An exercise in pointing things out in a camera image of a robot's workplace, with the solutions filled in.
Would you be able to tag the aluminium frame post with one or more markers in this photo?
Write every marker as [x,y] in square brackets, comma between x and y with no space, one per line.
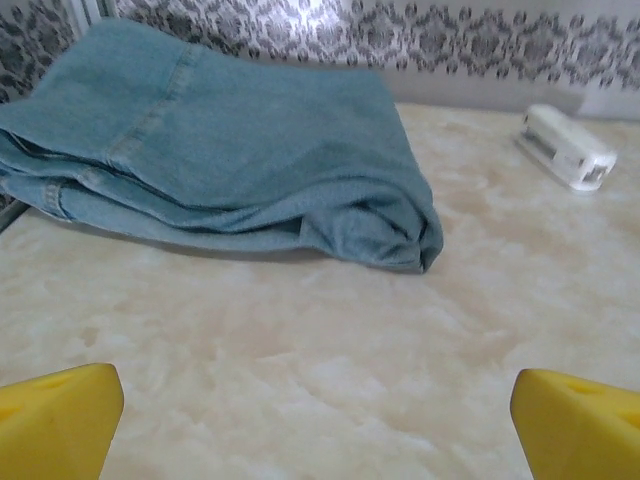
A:
[92,12]

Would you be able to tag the blue denim jeans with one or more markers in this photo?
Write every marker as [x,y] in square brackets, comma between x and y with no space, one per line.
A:
[225,165]

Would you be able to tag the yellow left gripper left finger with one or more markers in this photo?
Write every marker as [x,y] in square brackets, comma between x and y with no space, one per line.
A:
[50,425]

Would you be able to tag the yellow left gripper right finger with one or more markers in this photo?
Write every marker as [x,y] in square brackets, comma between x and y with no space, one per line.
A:
[580,430]

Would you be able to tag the white plastic device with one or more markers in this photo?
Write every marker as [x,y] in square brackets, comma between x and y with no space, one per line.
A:
[565,150]

